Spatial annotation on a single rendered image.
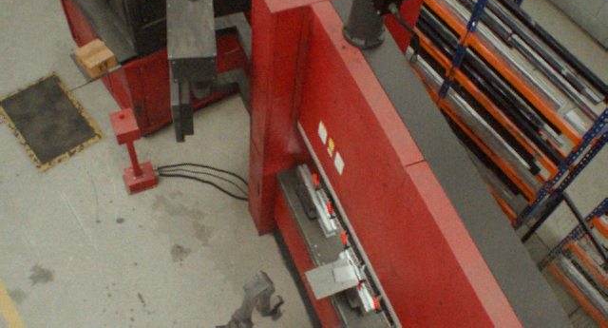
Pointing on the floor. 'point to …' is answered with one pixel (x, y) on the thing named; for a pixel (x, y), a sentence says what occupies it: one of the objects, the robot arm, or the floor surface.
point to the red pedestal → (138, 178)
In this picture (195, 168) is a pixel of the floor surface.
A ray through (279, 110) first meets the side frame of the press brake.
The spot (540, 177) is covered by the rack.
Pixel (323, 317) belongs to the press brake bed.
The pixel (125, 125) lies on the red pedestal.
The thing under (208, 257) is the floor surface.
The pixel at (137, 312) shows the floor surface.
